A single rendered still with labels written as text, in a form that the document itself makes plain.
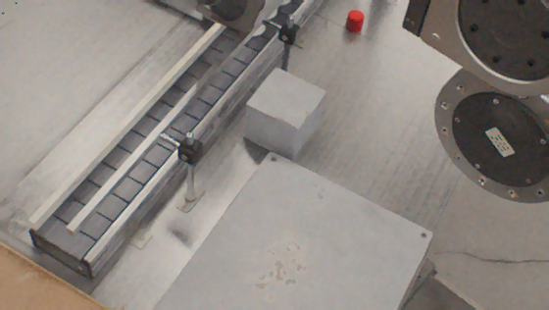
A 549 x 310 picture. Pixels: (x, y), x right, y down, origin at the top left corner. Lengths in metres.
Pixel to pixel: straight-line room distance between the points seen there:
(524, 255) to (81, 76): 1.44
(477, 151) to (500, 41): 0.39
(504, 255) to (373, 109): 1.03
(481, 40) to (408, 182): 0.67
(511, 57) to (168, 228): 0.70
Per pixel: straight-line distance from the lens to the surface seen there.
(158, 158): 1.15
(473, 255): 2.21
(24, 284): 1.12
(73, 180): 1.10
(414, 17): 0.61
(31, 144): 1.26
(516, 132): 0.91
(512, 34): 0.58
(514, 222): 2.32
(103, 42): 1.40
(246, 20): 1.20
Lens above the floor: 1.80
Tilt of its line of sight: 50 degrees down
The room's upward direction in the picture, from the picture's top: 10 degrees clockwise
